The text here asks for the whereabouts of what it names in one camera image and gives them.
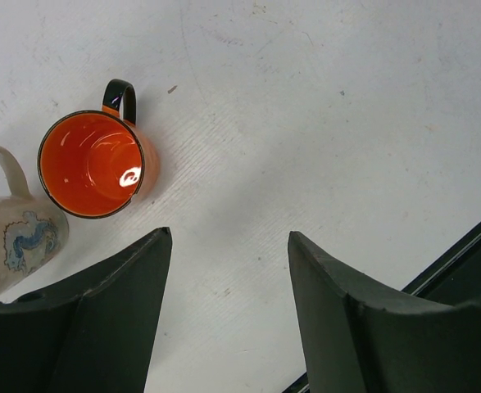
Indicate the orange mug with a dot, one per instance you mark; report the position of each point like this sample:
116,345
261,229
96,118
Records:
93,164

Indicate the white patterned mug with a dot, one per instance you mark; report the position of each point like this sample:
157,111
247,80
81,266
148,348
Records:
32,231

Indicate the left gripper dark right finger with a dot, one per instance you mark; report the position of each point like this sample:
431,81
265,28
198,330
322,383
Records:
387,348

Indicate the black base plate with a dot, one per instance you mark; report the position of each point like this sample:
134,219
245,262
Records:
461,262

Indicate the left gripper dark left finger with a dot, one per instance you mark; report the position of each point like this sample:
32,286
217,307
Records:
91,332

